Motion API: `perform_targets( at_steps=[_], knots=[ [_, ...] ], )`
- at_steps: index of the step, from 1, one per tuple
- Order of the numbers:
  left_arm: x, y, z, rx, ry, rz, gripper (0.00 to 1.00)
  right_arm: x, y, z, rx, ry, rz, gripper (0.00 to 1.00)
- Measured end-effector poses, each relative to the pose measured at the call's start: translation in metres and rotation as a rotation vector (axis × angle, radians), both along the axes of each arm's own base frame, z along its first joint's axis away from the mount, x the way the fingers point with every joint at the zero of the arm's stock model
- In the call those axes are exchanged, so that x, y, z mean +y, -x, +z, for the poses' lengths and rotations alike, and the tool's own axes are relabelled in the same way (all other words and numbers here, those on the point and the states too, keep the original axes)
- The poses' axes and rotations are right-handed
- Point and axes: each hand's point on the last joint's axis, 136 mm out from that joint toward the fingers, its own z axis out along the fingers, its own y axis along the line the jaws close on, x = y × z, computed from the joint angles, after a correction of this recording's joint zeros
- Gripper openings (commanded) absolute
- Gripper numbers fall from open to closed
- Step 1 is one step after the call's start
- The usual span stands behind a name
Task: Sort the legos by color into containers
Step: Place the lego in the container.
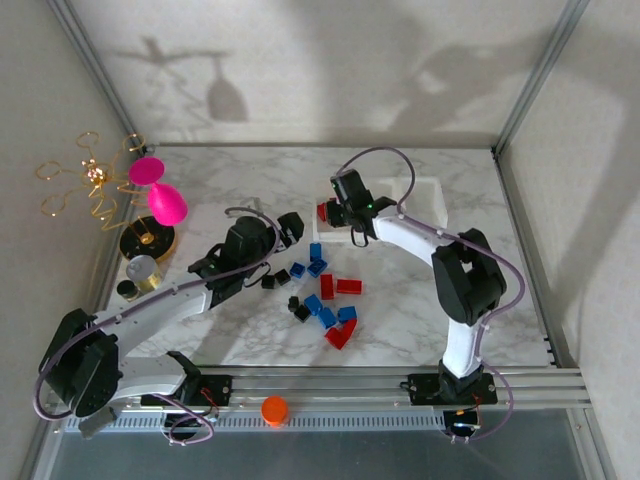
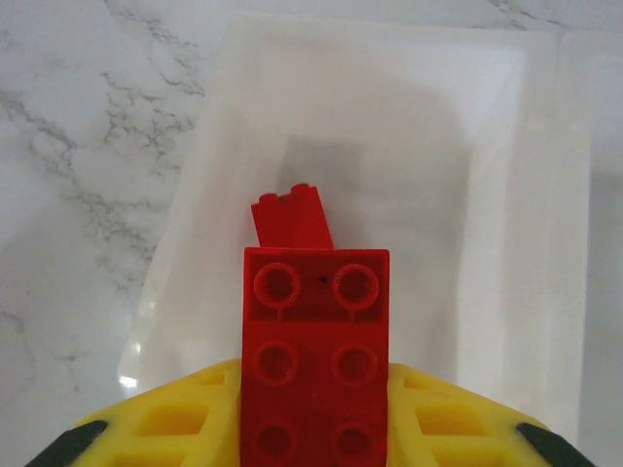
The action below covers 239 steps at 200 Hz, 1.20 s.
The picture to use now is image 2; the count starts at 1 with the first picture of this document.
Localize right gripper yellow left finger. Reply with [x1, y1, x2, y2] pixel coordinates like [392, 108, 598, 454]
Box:
[31, 358, 243, 467]

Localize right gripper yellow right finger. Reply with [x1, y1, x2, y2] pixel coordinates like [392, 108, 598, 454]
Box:
[388, 362, 593, 467]

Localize long red lego brick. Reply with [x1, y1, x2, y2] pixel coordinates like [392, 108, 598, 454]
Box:
[241, 246, 392, 467]

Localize white bin with blue legos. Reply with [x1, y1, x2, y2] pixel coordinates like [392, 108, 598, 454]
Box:
[559, 31, 623, 467]

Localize white bin with red legos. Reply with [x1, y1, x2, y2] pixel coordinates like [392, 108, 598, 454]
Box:
[116, 12, 598, 467]

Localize small red lego brick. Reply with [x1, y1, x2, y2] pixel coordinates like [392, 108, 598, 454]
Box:
[250, 183, 337, 250]

